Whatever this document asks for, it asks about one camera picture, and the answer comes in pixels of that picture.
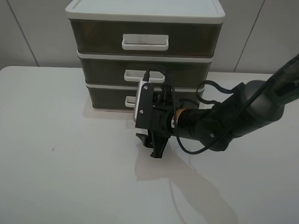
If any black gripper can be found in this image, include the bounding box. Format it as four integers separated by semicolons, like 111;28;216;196
136;84;174;159

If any dark bottom drawer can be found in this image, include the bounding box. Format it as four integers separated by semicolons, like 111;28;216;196
87;87;199;110

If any dark drawer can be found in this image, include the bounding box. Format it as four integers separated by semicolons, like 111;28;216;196
80;58;210;88
70;19;222;57
87;87;199;110

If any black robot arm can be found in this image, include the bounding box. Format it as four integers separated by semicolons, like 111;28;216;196
134;54;299;159

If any dark middle drawer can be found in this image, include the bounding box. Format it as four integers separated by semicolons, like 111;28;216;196
80;58;210;88

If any dark top drawer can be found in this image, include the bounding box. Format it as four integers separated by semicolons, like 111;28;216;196
70;19;222;57

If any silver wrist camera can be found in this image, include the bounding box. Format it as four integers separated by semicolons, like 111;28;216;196
134;80;154;129

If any white drawer cabinet frame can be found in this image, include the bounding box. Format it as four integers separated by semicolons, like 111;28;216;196
65;0;225;108

